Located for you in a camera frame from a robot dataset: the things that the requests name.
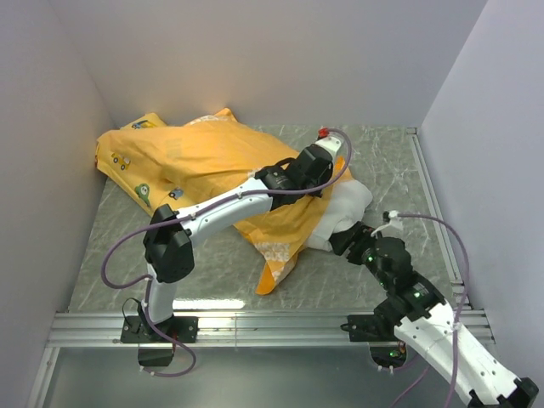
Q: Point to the aluminium frame rail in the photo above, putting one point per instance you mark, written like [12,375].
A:
[246,358]

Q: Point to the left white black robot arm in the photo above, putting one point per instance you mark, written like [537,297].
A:
[168,250]

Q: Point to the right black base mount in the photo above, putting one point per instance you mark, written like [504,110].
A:
[387,352]

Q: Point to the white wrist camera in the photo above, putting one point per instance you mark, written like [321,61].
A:
[391,220]
[330,141]

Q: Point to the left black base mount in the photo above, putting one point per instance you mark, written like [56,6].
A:
[156,351]

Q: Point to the white pillow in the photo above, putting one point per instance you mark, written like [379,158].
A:
[349,200]

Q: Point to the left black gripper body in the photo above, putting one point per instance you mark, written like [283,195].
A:
[324,179]

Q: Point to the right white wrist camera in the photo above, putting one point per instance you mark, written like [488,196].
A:
[391,220]

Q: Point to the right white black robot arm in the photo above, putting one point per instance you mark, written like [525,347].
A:
[417,314]

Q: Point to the orange Mickey Mouse pillowcase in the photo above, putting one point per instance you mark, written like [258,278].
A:
[214,154]

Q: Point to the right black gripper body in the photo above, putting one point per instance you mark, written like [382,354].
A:
[363,251]

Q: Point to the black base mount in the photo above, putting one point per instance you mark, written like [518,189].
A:
[156,351]
[387,352]

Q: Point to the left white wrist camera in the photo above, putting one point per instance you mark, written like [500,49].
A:
[330,141]

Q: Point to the yellow vehicle print pillow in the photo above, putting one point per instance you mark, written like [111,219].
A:
[135,177]

